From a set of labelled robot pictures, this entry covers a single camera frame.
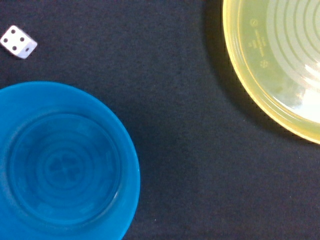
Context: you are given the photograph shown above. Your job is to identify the black tablecloth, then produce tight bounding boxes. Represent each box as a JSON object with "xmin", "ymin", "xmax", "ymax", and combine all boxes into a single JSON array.
[{"xmin": 0, "ymin": 0, "xmax": 320, "ymax": 240}]

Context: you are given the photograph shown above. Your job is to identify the blue plastic bowl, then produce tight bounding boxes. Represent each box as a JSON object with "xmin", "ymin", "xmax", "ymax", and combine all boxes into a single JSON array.
[{"xmin": 0, "ymin": 81, "xmax": 141, "ymax": 240}]

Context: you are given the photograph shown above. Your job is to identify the yellow plastic plate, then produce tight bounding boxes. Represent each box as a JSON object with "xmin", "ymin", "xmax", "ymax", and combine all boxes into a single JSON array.
[{"xmin": 222, "ymin": 0, "xmax": 320, "ymax": 143}]

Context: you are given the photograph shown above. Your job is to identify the white die black dots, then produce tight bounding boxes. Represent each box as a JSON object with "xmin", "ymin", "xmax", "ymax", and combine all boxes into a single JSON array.
[{"xmin": 0, "ymin": 25, "xmax": 38, "ymax": 59}]

